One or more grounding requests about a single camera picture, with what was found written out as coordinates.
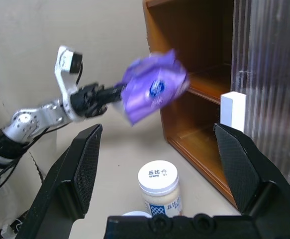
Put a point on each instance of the purple snack box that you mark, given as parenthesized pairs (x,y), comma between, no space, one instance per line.
(139,99)

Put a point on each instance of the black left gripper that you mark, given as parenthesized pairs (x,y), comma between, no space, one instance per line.
(87,99)

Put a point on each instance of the white block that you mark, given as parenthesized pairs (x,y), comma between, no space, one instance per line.
(234,112)

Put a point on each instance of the ribbed clear sliding door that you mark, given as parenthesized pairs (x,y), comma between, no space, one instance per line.
(271,62)

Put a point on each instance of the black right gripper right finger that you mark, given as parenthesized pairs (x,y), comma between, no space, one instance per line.
(246,169)

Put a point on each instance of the brown wooden cabinet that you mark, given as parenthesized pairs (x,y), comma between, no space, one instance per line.
(174,30)

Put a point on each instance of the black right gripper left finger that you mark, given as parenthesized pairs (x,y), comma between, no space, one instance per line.
(60,179)

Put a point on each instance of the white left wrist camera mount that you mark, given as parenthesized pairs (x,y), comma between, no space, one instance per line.
(64,82)

